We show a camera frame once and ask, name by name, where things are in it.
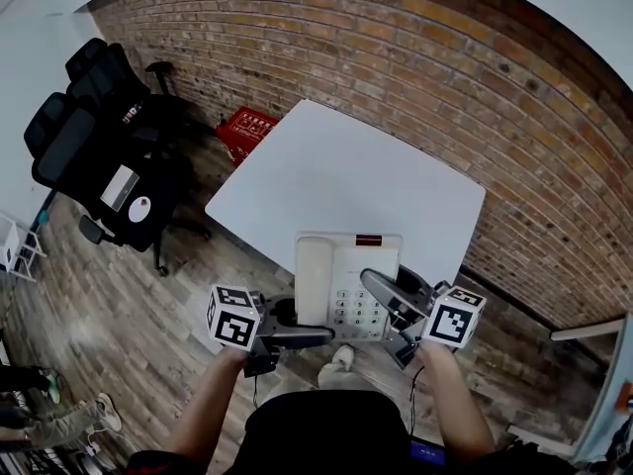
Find white square table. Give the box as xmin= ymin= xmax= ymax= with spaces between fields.
xmin=204 ymin=98 xmax=487 ymax=291

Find white desk telephone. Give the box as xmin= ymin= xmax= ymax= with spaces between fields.
xmin=295 ymin=233 xmax=403 ymax=343

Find person's black shirt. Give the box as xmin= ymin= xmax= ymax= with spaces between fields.
xmin=123 ymin=389 xmax=525 ymax=475

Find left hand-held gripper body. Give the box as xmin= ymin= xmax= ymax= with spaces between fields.
xmin=206 ymin=284 xmax=281 ymax=379

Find black device blue screen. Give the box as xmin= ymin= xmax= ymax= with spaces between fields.
xmin=409 ymin=440 xmax=446 ymax=467

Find white metal rack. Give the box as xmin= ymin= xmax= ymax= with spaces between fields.
xmin=14 ymin=228 xmax=48 ymax=282

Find black office chair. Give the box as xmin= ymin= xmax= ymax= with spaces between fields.
xmin=64 ymin=37 xmax=219 ymax=167
xmin=23 ymin=91 xmax=214 ymax=277

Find person's white shoe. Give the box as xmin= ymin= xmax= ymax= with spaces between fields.
xmin=330 ymin=343 xmax=356 ymax=373

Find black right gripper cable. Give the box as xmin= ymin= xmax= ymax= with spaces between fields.
xmin=407 ymin=366 xmax=426 ymax=437

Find red fire extinguisher box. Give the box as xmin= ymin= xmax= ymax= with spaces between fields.
xmin=215 ymin=105 xmax=281 ymax=167

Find white rectangular box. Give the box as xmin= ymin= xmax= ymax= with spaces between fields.
xmin=99 ymin=164 xmax=141 ymax=212

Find person's beige trousers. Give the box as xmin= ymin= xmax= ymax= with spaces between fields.
xmin=316 ymin=363 xmax=365 ymax=393

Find white power strip cable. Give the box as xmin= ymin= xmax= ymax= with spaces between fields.
xmin=81 ymin=426 xmax=139 ymax=457

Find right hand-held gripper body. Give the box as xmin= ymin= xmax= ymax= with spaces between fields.
xmin=385 ymin=287 xmax=488 ymax=370

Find person's right forearm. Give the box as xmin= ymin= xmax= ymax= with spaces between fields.
xmin=417 ymin=341 xmax=496 ymax=459

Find person's left forearm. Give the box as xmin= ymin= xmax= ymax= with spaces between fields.
xmin=167 ymin=346 xmax=248 ymax=464

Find pale blue table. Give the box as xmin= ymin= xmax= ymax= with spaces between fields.
xmin=508 ymin=314 xmax=633 ymax=464

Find round white disc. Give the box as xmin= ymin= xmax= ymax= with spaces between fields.
xmin=128 ymin=196 xmax=152 ymax=224

